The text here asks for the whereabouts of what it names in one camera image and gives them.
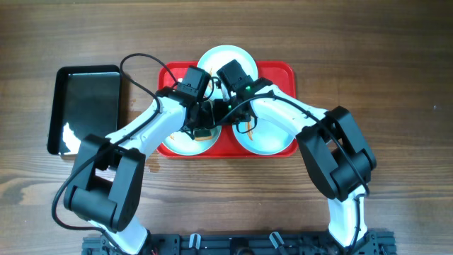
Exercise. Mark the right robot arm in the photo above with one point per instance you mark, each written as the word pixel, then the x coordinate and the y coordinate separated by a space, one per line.
pixel 336 155

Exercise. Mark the black water tray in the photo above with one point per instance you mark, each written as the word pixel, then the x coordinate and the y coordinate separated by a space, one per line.
pixel 86 101

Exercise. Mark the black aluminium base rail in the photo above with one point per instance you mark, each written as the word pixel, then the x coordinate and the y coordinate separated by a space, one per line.
pixel 304 243

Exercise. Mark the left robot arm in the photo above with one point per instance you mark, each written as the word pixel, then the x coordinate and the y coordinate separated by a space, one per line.
pixel 105 184

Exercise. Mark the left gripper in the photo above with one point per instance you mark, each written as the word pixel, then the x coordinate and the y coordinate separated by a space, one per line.
pixel 197 126

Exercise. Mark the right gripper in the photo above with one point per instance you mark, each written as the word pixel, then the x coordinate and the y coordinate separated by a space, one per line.
pixel 241 117

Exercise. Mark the light blue plate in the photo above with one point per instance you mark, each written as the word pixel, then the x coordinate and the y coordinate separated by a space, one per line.
pixel 180 143
pixel 261 137
pixel 216 58

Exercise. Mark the red plastic tray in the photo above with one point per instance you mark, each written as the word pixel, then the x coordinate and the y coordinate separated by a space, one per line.
pixel 227 146

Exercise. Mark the green orange sponge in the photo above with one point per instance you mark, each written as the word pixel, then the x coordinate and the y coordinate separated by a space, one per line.
pixel 202 134

